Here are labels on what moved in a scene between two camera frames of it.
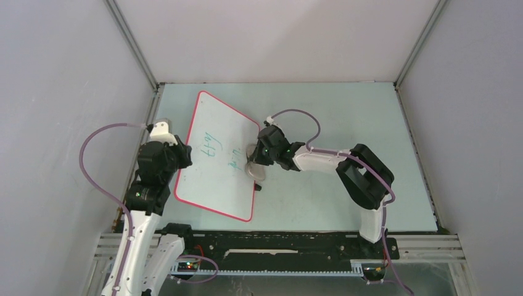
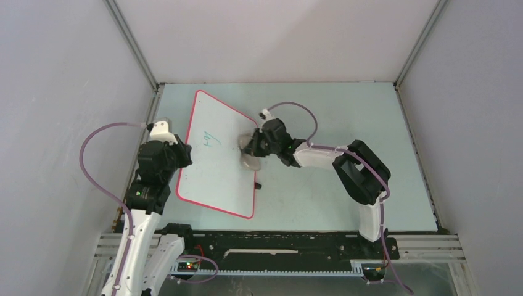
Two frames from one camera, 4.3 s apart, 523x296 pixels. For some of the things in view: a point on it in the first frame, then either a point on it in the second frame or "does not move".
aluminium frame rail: (407, 248) does not move
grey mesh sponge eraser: (256, 171) to (249, 161)
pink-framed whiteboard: (218, 180) does not move
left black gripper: (185, 151) does not move
